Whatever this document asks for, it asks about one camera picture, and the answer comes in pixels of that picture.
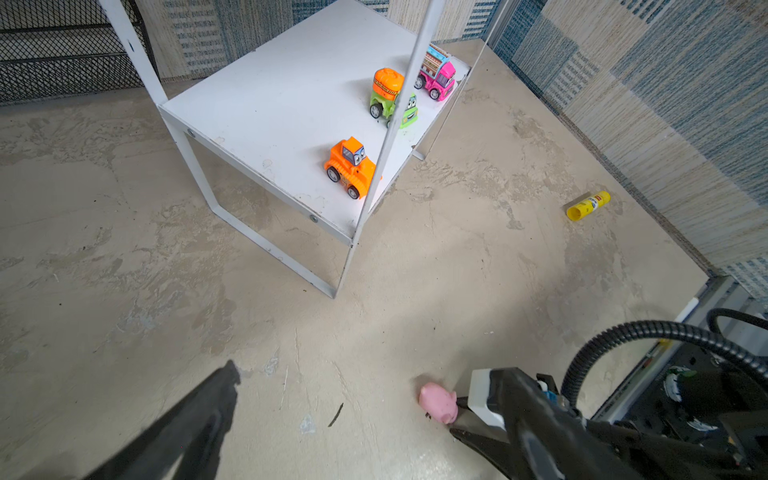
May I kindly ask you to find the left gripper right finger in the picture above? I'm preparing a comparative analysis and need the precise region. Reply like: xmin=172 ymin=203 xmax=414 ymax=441
xmin=491 ymin=368 xmax=641 ymax=479

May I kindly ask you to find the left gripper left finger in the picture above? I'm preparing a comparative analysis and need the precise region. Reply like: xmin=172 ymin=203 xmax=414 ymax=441
xmin=86 ymin=360 xmax=241 ymax=479

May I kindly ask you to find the yellow tube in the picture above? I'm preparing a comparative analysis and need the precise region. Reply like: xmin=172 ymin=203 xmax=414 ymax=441
xmin=566 ymin=191 xmax=611 ymax=222

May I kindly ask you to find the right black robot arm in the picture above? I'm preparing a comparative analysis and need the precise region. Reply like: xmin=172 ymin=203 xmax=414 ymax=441
xmin=419 ymin=308 xmax=767 ymax=479

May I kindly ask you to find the white two-tier shelf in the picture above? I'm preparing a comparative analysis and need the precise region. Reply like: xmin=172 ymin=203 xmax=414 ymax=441
xmin=101 ymin=1 xmax=452 ymax=297

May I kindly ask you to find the black wire rack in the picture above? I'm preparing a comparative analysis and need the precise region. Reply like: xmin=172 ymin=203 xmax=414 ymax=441
xmin=1 ymin=0 xmax=143 ymax=106

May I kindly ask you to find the orange toy car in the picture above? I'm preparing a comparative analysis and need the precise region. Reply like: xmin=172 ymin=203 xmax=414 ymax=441
xmin=324 ymin=137 xmax=376 ymax=200

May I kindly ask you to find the green toy car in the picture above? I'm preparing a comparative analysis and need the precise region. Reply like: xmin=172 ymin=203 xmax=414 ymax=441
xmin=369 ymin=68 xmax=418 ymax=129

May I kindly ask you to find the pink toy truck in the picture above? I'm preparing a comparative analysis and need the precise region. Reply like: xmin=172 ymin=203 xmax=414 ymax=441
xmin=415 ymin=44 xmax=456 ymax=102

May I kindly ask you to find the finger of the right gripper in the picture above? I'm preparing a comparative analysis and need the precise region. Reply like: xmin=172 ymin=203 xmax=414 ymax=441
xmin=450 ymin=405 xmax=515 ymax=479

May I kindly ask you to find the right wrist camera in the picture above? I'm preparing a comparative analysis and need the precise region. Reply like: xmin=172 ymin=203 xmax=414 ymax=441
xmin=457 ymin=367 xmax=559 ymax=430

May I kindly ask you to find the pink pig toy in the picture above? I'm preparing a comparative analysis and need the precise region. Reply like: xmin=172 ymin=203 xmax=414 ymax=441
xmin=418 ymin=382 xmax=458 ymax=425

